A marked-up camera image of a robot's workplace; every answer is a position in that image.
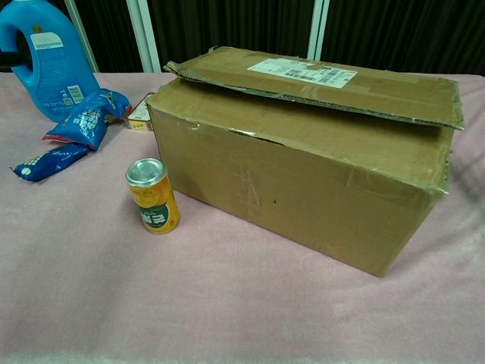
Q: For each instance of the blue detergent pump bottle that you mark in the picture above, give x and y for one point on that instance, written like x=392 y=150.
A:
x=53 y=76

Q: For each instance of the crumpled blue snack bag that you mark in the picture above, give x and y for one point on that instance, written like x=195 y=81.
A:
x=85 y=121

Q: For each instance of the blue sandwich cookie packet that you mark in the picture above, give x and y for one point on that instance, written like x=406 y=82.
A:
x=49 y=161

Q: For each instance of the thin grey frame rail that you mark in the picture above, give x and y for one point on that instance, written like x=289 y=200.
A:
x=81 y=38

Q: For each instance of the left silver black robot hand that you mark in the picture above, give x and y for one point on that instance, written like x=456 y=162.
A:
x=9 y=59

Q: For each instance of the pink tablecloth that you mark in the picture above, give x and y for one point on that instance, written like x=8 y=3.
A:
x=113 y=295

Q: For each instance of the orange drink can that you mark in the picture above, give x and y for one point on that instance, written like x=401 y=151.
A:
x=155 y=204

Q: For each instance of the brown cardboard shipping box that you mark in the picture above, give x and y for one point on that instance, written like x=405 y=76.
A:
x=284 y=189

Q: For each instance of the white frame post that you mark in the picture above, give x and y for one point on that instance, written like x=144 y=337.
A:
x=146 y=41
x=317 y=26

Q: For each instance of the small brown flat packet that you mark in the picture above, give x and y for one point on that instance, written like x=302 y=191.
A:
x=138 y=117

